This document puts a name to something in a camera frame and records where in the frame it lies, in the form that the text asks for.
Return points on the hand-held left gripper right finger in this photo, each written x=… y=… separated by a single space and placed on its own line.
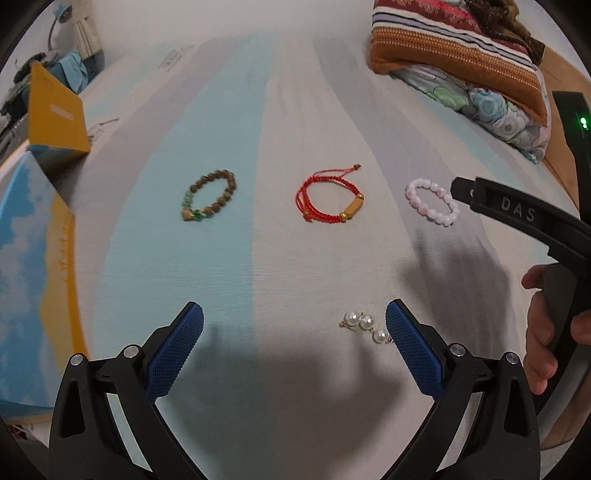
x=415 y=350

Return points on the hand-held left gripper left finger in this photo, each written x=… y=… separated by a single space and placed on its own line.
x=178 y=350

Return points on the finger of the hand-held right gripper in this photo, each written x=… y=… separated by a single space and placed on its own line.
x=464 y=191

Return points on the blue and yellow cardboard box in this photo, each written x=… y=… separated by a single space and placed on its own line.
x=27 y=277

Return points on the person's right hand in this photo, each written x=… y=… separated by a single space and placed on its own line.
x=540 y=332

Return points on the floral quilt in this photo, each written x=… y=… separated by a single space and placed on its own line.
x=489 y=110

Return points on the striped bed sheet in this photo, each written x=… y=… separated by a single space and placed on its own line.
x=277 y=258

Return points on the striped orange pillow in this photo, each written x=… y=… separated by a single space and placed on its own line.
x=438 y=50

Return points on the brown fuzzy blanket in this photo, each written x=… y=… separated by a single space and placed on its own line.
x=512 y=25

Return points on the light blue cloth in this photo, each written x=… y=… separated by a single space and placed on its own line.
x=74 y=69

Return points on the pile of dark bags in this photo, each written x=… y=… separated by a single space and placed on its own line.
x=21 y=78

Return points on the beige curtain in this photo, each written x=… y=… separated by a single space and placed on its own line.
x=87 y=39

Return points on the blue desk lamp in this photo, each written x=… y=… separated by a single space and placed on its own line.
x=62 y=14

